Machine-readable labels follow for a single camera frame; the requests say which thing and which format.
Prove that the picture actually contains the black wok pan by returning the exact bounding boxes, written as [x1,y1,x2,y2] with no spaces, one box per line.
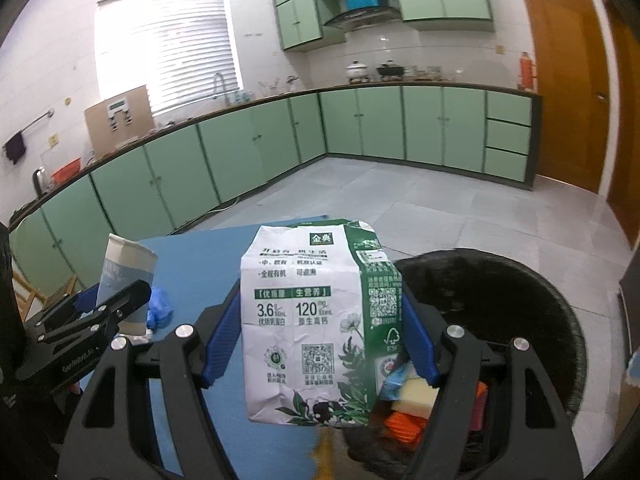
[376,61,405,81]

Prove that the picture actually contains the white cooking pot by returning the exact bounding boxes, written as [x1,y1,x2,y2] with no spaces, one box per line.
[346,61,370,84]

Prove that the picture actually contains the wooden door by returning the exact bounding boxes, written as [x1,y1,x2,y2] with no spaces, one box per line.
[525,0,610,193]
[604,0,639,248]

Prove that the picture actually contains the white green milk carton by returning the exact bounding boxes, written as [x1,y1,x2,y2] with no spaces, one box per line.
[240,219,402,428]

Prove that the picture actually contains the paper cup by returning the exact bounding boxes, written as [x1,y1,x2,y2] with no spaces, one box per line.
[96,233,158,337]

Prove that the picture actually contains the black trash bin with bag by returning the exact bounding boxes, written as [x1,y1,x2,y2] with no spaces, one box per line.
[344,248,587,479]

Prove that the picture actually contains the wooden stool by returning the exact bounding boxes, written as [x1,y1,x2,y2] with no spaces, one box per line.
[12,264,77,322]

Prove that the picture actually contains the blue plastic bag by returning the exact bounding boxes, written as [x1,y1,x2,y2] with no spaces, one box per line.
[146,287,174,332]

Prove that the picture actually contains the orange mesh trash piece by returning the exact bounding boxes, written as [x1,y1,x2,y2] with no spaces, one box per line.
[384,411,428,450]

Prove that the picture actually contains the dark hanging towel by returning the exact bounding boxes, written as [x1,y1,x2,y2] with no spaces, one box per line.
[3,131,26,165]

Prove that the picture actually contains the brown cardboard box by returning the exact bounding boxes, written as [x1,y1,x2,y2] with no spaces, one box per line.
[84,86,155,159]

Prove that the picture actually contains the blue foam mat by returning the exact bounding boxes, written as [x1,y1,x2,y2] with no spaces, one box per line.
[79,214,331,480]

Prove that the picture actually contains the red basin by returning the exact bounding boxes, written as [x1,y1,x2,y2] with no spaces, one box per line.
[52,157,81,186]

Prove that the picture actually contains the sink faucet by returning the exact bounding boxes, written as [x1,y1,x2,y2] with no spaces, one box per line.
[212,72,229,107]

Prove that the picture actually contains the white window blinds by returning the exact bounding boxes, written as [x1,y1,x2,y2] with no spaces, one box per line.
[94,0,243,115]

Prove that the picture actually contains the orange thermos flask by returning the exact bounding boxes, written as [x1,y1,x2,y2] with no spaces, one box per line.
[518,51,535,91]

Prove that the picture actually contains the yellow sponge in bin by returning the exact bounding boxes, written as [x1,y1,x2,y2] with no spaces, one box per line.
[392,377,438,419]

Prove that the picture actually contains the range hood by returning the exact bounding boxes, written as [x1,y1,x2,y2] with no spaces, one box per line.
[324,6,401,32]

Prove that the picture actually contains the green lower kitchen cabinets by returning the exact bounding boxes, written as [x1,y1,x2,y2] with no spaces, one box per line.
[9,82,542,295]

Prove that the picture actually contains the steel kettle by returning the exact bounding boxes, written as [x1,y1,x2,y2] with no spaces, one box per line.
[32,166,51,198]

